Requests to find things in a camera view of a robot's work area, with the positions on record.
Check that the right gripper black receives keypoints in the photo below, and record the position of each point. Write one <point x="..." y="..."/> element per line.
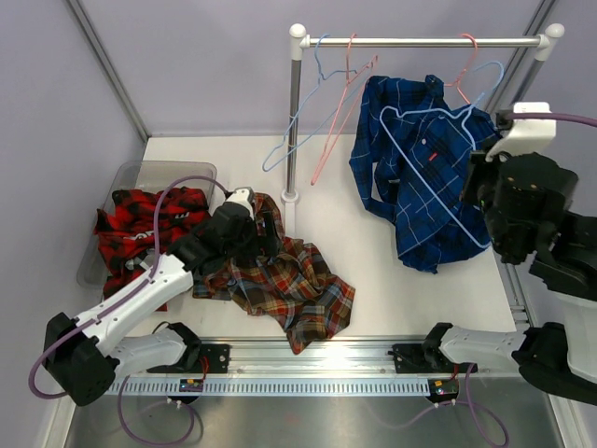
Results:
<point x="478" y="164"/>

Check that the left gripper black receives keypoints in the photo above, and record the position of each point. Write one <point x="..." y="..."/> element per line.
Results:
<point x="269" y="244"/>

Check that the brown plaid shirt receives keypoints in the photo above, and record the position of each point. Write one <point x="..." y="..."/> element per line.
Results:
<point x="295" y="288"/>

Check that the blue shirt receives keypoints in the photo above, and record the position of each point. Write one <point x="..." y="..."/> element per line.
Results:
<point x="409" y="165"/>

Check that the red black plaid shirt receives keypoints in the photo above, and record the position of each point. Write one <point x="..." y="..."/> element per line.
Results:
<point x="126" y="237"/>

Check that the pink hanger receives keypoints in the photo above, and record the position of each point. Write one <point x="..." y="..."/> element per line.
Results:
<point x="355" y="81"/>
<point x="457" y="82"/>

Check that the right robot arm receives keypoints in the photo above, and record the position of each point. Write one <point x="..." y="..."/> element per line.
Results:
<point x="525" y="201"/>

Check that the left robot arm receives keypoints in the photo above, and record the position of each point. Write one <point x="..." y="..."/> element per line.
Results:
<point x="87" y="353"/>

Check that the clothes rack metal white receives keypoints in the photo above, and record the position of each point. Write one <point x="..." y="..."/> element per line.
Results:
<point x="543" y="44"/>

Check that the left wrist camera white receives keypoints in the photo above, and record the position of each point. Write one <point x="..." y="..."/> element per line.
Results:
<point x="245" y="197"/>

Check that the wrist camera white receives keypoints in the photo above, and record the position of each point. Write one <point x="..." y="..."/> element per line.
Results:
<point x="522" y="136"/>
<point x="245" y="197"/>

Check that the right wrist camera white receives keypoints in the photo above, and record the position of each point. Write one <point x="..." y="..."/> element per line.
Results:
<point x="522" y="136"/>

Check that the aluminium rail base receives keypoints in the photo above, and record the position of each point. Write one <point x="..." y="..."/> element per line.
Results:
<point x="308" y="354"/>

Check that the white slotted cable duct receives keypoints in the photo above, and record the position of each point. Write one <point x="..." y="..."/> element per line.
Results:
<point x="262" y="387"/>

